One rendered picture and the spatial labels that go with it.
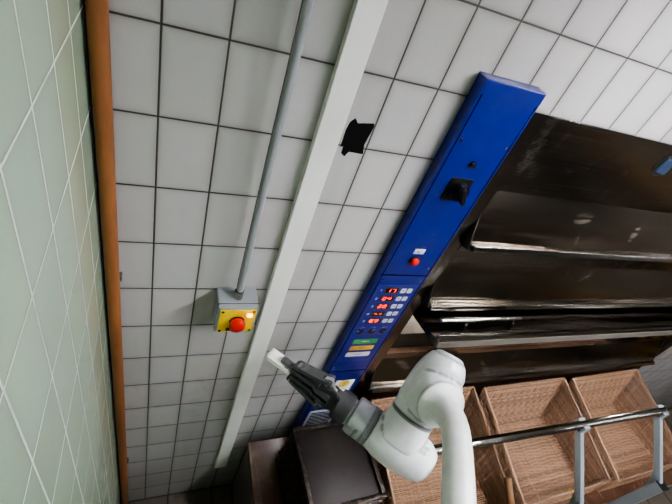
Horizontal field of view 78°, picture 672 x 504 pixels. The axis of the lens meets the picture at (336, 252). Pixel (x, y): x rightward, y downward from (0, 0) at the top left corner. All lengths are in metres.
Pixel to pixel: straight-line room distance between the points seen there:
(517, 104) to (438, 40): 0.23
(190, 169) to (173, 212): 0.11
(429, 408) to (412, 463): 0.14
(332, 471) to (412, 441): 0.67
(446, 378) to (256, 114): 0.65
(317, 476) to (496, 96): 1.28
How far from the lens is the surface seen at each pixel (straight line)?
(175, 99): 0.80
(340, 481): 1.62
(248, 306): 1.07
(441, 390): 0.93
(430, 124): 0.93
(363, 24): 0.77
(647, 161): 1.44
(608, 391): 2.99
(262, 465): 1.89
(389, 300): 1.26
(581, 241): 1.52
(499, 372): 2.12
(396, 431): 0.99
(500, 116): 0.97
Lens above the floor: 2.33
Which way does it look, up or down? 39 degrees down
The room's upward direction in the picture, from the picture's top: 23 degrees clockwise
